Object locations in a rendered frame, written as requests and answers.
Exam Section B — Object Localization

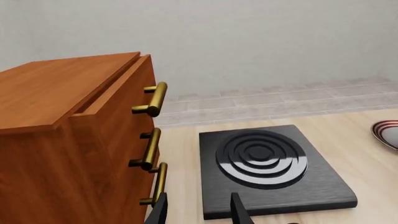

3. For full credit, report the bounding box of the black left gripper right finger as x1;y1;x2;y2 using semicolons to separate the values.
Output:
229;192;253;224

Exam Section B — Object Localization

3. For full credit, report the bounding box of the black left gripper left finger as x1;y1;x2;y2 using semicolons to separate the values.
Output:
143;192;169;224

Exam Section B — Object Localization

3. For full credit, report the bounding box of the flat black stove plate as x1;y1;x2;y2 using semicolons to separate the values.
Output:
198;124;358;220

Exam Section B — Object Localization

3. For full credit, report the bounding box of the plate with red rings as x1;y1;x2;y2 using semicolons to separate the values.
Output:
370;119;398;150

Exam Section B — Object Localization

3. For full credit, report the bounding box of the wooden cabinet drawer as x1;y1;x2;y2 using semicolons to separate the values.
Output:
118;162;163;224
93;127;161;187
68;54;158;150

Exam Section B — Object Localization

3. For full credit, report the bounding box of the wooden cabinet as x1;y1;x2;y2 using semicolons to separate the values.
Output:
0;51;169;224

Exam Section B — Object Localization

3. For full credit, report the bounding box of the brass drawer handle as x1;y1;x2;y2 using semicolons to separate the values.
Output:
128;127;162;170
139;162;169;207
131;82;168;118

